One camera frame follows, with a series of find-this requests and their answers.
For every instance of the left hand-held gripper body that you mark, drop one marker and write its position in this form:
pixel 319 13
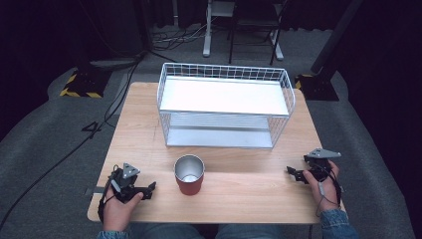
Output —
pixel 123 186

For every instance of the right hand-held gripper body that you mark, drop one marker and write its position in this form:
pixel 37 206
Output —
pixel 319 166

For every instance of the person's left hand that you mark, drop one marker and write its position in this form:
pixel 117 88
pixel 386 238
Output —
pixel 116 210

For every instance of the person's right hand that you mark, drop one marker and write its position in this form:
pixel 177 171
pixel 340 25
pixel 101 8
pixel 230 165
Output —
pixel 323 194

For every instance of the red cup with steel inside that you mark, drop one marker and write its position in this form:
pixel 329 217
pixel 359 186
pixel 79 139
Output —
pixel 189 177

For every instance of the person's left leg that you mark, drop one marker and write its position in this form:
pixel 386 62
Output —
pixel 166 231

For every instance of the person's leg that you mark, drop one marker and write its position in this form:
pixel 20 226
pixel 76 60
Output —
pixel 166 231
pixel 262 231

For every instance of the person's right leg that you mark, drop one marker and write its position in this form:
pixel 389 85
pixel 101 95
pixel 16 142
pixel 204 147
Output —
pixel 262 231

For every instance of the black yellow striped stand base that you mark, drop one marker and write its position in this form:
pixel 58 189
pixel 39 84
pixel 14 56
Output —
pixel 85 84
pixel 315 87

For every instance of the black slanted stand pole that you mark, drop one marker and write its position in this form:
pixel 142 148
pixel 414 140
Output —
pixel 336 33

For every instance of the black metal chair frame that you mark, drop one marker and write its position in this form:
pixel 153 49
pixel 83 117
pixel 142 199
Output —
pixel 252 23

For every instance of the white metal desk frame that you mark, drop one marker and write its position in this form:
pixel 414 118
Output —
pixel 208 30

